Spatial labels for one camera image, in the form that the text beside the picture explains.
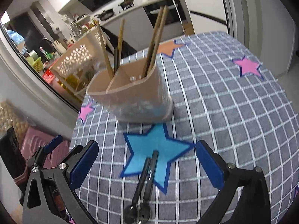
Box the black handled spoon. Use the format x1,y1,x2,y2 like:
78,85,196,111
124,157,151,224
137,150,159,223

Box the tall bamboo chopstick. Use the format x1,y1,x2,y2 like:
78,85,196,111
97,22,114,79

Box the cream flower-pattern storage rack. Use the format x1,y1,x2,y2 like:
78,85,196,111
49,27,107,100

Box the grey checkered star tablecloth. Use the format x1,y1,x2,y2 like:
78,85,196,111
71,32,298,223

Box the white refrigerator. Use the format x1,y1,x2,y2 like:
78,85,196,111
185,0,228,34

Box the built-in black oven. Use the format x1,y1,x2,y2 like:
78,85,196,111
142,0,188,26

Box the black pot on stove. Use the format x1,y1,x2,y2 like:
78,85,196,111
118,0,134,11

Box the cardboard box on floor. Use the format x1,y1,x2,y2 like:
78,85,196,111
182,23,195,35

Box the beige utensil holder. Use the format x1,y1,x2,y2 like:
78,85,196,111
86,58,174,124

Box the pink plastic stool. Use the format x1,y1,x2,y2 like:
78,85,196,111
14,125,70,185

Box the black wok on stove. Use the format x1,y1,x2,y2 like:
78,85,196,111
93,9,115,21

